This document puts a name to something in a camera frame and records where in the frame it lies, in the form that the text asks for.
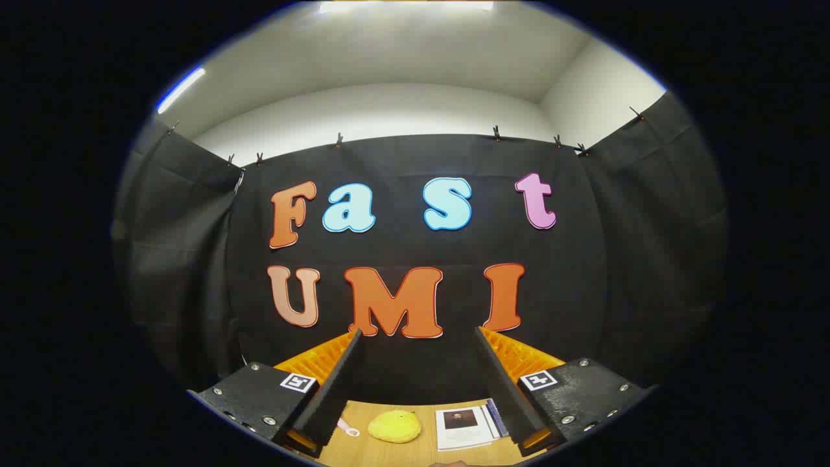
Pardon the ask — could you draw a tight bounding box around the blue cover book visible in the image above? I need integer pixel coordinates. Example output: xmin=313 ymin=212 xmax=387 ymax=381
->
xmin=486 ymin=399 xmax=510 ymax=437

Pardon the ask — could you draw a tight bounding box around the white portrait cover book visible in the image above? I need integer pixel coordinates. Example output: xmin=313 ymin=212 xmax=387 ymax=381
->
xmin=436 ymin=405 xmax=503 ymax=451

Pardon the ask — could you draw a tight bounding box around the row of black cloth clips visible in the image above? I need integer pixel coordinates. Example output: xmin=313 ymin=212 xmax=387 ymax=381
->
xmin=165 ymin=107 xmax=649 ymax=167

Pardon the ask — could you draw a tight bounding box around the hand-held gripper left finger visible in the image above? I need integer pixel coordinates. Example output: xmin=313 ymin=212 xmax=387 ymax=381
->
xmin=188 ymin=328 xmax=364 ymax=459

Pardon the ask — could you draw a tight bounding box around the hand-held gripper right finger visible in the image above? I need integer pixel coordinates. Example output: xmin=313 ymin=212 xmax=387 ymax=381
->
xmin=475 ymin=326 xmax=656 ymax=458

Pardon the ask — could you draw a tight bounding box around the yellow fluffy plush toy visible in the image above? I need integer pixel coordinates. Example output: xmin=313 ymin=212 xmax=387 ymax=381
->
xmin=368 ymin=410 xmax=422 ymax=444

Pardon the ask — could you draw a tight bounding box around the black backdrop cloth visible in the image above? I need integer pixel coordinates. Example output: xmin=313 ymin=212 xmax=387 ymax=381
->
xmin=112 ymin=91 xmax=727 ymax=406

